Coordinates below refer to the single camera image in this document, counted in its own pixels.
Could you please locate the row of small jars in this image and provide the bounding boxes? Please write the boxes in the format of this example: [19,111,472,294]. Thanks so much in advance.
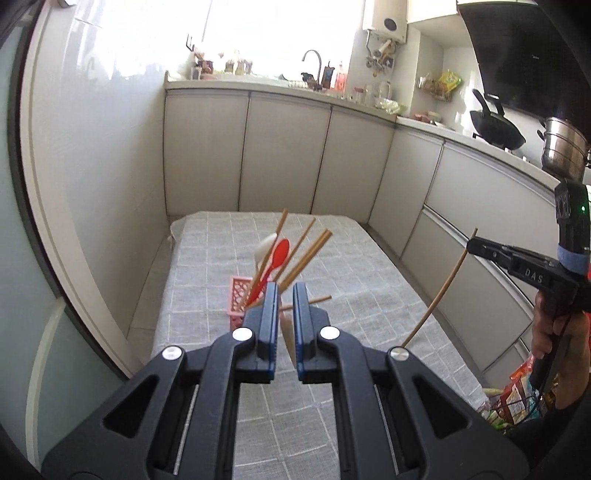
[191,48,256,78]

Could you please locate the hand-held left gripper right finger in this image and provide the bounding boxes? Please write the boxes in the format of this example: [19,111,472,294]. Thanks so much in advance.
[293,283,530,480]

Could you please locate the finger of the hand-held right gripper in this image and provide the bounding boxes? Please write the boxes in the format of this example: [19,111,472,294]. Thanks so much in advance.
[466,236,562,294]

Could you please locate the white wall cabinet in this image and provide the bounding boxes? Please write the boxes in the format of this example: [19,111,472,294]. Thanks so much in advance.
[406,0,459,25]

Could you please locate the person's right hand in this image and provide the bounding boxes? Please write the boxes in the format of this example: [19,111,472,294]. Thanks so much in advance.
[530,292,591,411]

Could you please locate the frosted glass sliding door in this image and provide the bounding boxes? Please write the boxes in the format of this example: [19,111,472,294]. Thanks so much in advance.
[0,171,123,467]

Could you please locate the white water heater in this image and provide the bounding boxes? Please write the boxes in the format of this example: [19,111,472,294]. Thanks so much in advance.
[362,0,410,43]

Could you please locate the wooden chopstick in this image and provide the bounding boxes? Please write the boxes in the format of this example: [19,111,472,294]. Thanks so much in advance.
[280,295,332,311]
[272,218,318,287]
[280,232,334,292]
[277,229,330,289]
[249,209,290,305]
[402,227,479,349]

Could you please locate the white kitchen countertop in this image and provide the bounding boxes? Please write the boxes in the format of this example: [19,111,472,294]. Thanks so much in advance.
[165,75,563,191]

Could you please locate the bright kitchen window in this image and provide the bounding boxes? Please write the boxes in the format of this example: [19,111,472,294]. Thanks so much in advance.
[201,0,363,75]

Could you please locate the curved metal faucet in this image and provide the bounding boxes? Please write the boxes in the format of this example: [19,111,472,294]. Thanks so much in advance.
[302,49,323,88]

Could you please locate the wire spice rack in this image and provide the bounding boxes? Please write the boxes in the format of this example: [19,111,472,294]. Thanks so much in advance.
[417,69,463,103]

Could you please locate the black wok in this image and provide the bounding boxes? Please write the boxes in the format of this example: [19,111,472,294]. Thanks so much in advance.
[469,89,528,152]

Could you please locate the grey checked tablecloth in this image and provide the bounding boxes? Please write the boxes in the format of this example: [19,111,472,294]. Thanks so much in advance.
[152,211,490,480]

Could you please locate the black range hood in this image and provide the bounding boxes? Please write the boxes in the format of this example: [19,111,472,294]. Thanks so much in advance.
[456,0,587,126]

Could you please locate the stainless steel pot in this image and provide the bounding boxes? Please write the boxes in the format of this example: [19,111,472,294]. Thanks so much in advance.
[537,116,591,184]

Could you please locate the clear glass jug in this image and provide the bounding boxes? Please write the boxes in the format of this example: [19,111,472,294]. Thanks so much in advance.
[372,80,396,107]

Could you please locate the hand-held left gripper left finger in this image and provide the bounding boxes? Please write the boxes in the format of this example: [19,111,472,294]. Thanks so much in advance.
[41,282,280,480]

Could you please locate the white plastic spoon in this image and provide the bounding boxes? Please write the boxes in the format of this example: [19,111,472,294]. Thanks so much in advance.
[255,233,280,274]

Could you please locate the pink lattice utensil holder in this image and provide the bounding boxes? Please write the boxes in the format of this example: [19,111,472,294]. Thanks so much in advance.
[229,275,297,369]

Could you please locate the white kitchen base cabinets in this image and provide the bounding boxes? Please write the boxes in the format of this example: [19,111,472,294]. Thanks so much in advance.
[164,85,561,393]

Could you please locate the colourful snack bags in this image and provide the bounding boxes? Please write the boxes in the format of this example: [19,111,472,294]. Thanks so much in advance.
[480,359,560,431]

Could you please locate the red plastic spoon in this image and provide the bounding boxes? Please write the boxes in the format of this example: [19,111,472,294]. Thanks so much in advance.
[249,237,291,308]

